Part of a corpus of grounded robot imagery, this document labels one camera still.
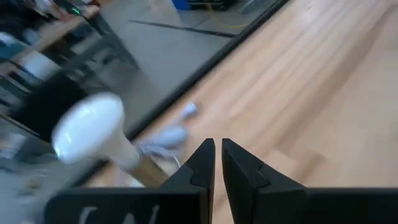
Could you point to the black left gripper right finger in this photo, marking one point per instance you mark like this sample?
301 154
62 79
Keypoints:
255 193

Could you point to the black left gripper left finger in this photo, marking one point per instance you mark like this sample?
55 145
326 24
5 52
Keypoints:
202 174

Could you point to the white funnel-shaped lamp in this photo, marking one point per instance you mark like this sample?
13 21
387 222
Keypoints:
90 127

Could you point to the black metal table frame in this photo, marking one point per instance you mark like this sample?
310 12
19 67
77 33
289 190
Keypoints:
186 84

